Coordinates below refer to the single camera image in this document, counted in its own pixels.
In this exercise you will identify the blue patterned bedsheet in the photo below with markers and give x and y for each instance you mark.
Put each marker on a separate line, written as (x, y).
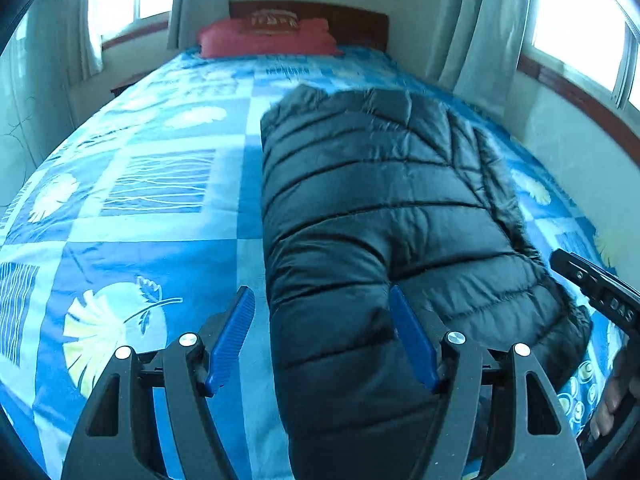
(150, 240)

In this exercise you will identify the brown printed cushion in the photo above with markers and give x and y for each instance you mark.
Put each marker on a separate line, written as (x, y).
(270, 22)

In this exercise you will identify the brown wooden window sill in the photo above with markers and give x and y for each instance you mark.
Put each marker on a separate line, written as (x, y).
(135, 32)
(575, 97)

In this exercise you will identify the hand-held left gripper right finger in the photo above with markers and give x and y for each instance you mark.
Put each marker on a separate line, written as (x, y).
(412, 335)

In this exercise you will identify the black puffer jacket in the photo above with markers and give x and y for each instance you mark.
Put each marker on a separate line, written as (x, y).
(360, 220)

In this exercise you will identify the white wardrobe with line drawings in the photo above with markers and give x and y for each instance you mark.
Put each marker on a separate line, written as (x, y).
(30, 110)

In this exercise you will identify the red pillow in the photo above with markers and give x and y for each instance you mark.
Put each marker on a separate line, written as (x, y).
(225, 42)

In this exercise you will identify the brown wooden nightstand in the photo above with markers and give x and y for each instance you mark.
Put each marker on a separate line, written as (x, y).
(127, 82)

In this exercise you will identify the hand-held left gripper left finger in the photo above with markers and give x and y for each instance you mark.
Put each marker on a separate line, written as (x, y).
(232, 335)

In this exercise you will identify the wooden headboard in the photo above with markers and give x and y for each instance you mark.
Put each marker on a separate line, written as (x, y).
(360, 25)

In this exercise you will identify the person's right hand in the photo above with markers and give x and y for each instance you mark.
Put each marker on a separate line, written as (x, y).
(612, 400)

